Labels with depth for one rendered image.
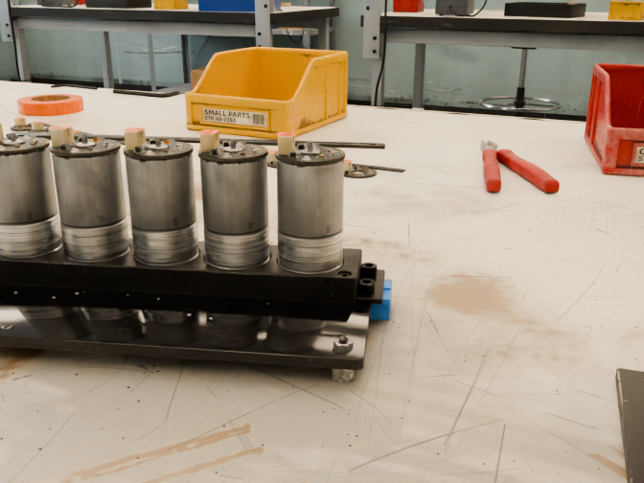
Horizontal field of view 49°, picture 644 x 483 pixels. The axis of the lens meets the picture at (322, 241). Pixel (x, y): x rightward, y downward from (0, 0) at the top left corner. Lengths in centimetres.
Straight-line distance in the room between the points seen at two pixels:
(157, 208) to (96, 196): 2
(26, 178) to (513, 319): 19
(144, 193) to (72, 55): 594
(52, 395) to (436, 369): 12
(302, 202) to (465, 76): 450
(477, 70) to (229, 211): 448
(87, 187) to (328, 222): 9
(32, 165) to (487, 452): 19
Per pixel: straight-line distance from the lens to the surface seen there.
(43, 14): 346
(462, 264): 32
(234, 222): 25
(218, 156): 25
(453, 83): 475
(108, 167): 27
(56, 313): 26
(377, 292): 26
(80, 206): 27
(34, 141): 29
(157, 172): 25
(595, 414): 23
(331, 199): 25
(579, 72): 464
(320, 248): 25
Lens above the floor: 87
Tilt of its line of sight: 21 degrees down
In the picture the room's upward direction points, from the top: straight up
